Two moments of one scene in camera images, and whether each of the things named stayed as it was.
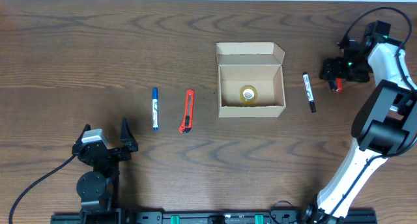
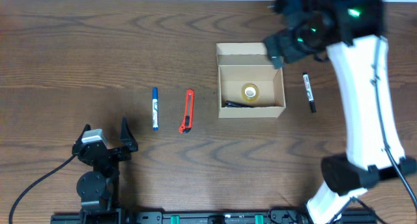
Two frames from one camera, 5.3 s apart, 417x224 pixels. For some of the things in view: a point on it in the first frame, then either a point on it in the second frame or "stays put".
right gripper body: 330,71 to 281,47
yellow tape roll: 248,94 stays put
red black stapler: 336,85 to 230,104
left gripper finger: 88,127 stays put
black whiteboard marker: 309,92 stays put
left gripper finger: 127,137 stays put
